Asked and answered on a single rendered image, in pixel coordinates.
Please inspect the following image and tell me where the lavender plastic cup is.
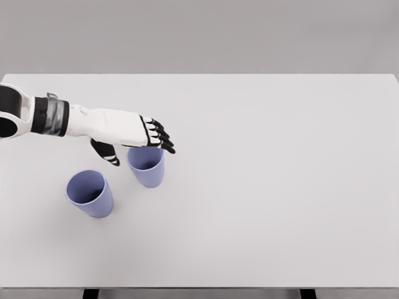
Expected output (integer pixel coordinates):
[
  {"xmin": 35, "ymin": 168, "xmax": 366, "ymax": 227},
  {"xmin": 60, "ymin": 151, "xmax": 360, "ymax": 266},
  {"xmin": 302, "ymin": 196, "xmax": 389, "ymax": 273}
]
[
  {"xmin": 65, "ymin": 169, "xmax": 115, "ymax": 219},
  {"xmin": 125, "ymin": 146, "xmax": 165, "ymax": 189}
]

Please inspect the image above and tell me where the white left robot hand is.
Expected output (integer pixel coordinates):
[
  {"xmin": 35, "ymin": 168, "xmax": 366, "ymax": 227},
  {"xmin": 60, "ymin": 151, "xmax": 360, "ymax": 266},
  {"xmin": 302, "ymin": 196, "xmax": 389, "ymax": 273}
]
[{"xmin": 89, "ymin": 108, "xmax": 176, "ymax": 168}]

